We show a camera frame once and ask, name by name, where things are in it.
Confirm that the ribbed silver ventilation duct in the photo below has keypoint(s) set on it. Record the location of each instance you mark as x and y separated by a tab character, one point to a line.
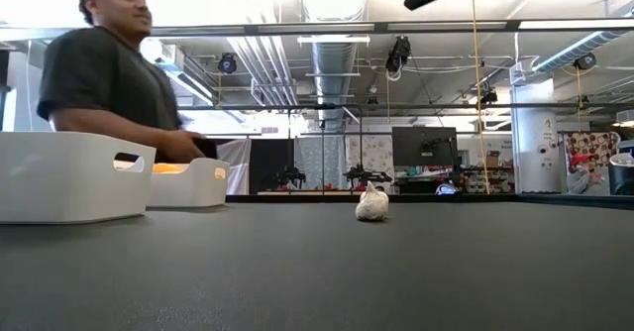
332	73

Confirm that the black monitor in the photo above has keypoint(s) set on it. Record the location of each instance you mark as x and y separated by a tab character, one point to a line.
411	147

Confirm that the slim silver ventilation duct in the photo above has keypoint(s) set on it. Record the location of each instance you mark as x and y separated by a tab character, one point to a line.
579	47

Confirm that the white garlic bulb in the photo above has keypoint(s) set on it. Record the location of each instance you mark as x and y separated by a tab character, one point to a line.
371	207

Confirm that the blue-grey patterned curtain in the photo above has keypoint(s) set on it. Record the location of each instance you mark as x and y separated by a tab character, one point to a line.
309	157

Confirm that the cluttered storage shelf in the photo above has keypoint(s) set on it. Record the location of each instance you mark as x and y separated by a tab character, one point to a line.
478	182

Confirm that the person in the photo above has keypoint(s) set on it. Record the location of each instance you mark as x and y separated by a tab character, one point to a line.
99	78
579	180

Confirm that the black table mat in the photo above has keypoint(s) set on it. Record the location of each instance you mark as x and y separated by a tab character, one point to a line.
317	281

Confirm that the white plastic basket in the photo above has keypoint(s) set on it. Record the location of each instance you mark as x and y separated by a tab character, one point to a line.
188	189
64	182

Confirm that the background black robot arm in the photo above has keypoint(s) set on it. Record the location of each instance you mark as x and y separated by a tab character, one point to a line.
289	177
367	175

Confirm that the black trash bin white liner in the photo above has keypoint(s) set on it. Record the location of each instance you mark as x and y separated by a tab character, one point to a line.
621	177

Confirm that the brown dotted curtain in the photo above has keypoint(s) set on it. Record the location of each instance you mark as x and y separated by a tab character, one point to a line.
594	143

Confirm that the grey cloth curtain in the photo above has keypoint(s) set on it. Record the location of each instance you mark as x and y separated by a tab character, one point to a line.
235	167

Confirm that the white floral curtain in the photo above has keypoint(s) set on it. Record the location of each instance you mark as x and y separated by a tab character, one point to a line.
374	152

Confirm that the overhead light bar beam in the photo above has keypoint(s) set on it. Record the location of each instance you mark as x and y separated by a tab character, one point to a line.
446	25

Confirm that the white round column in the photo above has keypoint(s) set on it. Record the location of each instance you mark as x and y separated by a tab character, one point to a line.
535	143

